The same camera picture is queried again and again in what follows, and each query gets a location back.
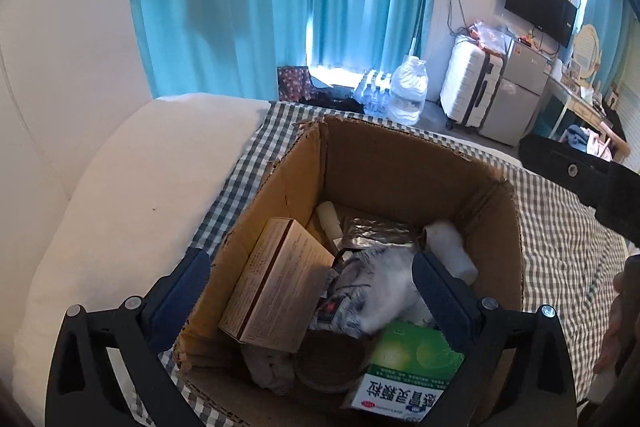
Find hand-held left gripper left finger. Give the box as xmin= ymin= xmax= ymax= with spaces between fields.
xmin=45 ymin=248 xmax=213 ymax=427

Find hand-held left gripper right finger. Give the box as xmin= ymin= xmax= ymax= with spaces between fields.
xmin=412 ymin=251 xmax=578 ymax=427

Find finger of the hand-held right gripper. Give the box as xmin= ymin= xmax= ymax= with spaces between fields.
xmin=518 ymin=133 xmax=613 ymax=210

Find green white medicine box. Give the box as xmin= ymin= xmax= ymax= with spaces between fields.
xmin=340 ymin=321 xmax=466 ymax=427

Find round tin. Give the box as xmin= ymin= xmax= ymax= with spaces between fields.
xmin=293 ymin=329 xmax=376 ymax=393

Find brown cardboard box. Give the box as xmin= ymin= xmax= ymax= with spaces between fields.
xmin=175 ymin=114 xmax=525 ymax=427

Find person's right hand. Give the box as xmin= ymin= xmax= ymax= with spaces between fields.
xmin=595 ymin=257 xmax=628 ymax=375

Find blue garment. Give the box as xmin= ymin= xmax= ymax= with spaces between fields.
xmin=565 ymin=127 xmax=591 ymax=150

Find white plastic bottle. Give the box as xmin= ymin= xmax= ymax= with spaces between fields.
xmin=425 ymin=219 xmax=478 ymax=285

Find white patterned garment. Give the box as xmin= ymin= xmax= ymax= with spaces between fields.
xmin=585 ymin=132 xmax=613 ymax=160

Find white dressing table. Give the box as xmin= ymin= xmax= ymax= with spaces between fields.
xmin=542 ymin=74 xmax=631 ymax=162

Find floral print pouch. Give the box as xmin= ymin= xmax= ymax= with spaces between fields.
xmin=310 ymin=244 xmax=436 ymax=338

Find silver mini fridge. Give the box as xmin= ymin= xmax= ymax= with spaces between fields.
xmin=480 ymin=38 xmax=551 ymax=148

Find silver foil blister pack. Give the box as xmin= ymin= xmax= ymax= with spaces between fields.
xmin=340 ymin=215 xmax=421 ymax=253

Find tan medicine box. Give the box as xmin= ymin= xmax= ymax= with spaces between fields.
xmin=217 ymin=217 xmax=336 ymax=354

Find white quilt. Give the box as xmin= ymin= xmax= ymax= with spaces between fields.
xmin=12 ymin=93 xmax=271 ymax=408

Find white suitcase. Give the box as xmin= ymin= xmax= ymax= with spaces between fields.
xmin=440 ymin=38 xmax=505 ymax=132

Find cream cloth bundle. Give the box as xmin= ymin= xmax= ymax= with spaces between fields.
xmin=242 ymin=342 xmax=298 ymax=395

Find oval white mirror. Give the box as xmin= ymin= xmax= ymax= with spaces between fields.
xmin=572 ymin=24 xmax=601 ymax=80

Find plastic bags pile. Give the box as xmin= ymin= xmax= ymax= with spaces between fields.
xmin=467 ymin=22 xmax=516 ymax=52

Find white tube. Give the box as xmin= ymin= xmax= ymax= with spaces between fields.
xmin=316 ymin=201 xmax=343 ymax=242

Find large clear water jug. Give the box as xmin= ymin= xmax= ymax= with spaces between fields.
xmin=390 ymin=55 xmax=429 ymax=125

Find pack of water bottles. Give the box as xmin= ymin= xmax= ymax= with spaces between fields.
xmin=354 ymin=69 xmax=393 ymax=116

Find dark patterned bag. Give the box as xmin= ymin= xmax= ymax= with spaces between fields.
xmin=277 ymin=66 xmax=313 ymax=104

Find black wall television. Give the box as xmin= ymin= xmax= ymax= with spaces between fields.
xmin=504 ymin=0 xmax=578 ymax=48

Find black wall cable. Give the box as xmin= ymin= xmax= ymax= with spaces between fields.
xmin=447 ymin=0 xmax=471 ymax=35

